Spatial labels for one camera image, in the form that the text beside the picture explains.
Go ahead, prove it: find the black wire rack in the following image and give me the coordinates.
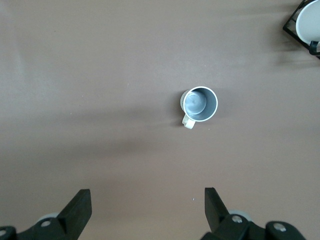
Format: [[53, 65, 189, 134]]
[[282, 0, 320, 60]]

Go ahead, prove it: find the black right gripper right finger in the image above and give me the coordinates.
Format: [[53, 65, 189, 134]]
[[199, 186, 307, 240]]

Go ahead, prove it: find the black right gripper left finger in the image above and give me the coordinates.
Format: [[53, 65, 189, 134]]
[[0, 189, 93, 240]]

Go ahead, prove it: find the grey speckled mug with handle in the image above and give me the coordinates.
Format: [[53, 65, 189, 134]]
[[179, 86, 219, 130]]

